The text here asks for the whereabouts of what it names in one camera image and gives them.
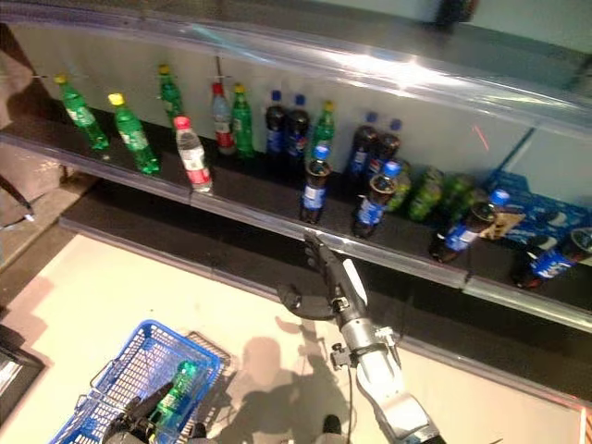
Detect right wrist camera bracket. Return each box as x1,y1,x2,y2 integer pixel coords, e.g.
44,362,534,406
327,326,400,372

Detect blue plastic shopping basket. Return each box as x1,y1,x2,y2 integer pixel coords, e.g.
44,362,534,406
48,319,228,444

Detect black side shelf unit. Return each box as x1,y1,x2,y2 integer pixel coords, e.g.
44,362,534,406
0,323,47,411

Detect small green Sprite bottle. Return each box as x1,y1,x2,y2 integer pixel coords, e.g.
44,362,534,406
106,92,162,177
54,74,111,151
308,100,338,158
151,359,205,429
230,82,256,160
157,63,185,122

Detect black shelf board clear rail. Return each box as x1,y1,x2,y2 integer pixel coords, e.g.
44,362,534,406
462,240,592,335
189,156,469,290
193,0,592,140
0,8,209,55
0,104,195,207

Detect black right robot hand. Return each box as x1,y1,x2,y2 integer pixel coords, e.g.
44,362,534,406
276,230,371,321

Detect black floor cable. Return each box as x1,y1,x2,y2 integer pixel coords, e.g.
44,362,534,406
345,367,358,444

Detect clear water bottle red cap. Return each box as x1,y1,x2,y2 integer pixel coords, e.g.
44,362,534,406
210,81,235,156
172,115,214,193

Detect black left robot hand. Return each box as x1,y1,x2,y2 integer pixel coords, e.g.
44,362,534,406
104,380,209,444

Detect black base shelf plinth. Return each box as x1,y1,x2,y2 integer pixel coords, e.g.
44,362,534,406
58,178,592,408

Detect tan cardboard piece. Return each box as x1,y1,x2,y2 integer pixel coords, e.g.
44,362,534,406
479,205,527,241

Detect brown fabric curtain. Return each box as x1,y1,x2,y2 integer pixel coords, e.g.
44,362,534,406
0,22,38,226

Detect blue shrink-wrapped Pepsi pack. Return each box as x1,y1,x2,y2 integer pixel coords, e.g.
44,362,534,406
487,168,592,254

